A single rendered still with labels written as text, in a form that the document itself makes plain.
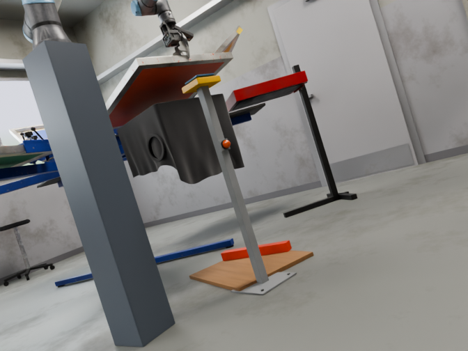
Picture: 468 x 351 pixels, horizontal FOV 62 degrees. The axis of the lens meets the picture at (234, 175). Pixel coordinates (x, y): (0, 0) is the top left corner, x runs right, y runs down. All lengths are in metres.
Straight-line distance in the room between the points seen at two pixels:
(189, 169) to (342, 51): 2.86
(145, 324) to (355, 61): 3.50
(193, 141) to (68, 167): 0.66
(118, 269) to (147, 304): 0.19
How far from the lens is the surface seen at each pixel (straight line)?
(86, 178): 1.57
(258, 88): 3.15
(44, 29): 1.77
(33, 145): 2.40
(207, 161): 2.04
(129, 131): 2.24
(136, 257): 1.62
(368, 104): 4.39
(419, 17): 4.37
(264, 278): 1.83
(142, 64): 1.91
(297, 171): 4.81
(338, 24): 4.53
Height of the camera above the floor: 0.55
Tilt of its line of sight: 1 degrees down
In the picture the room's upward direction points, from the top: 17 degrees counter-clockwise
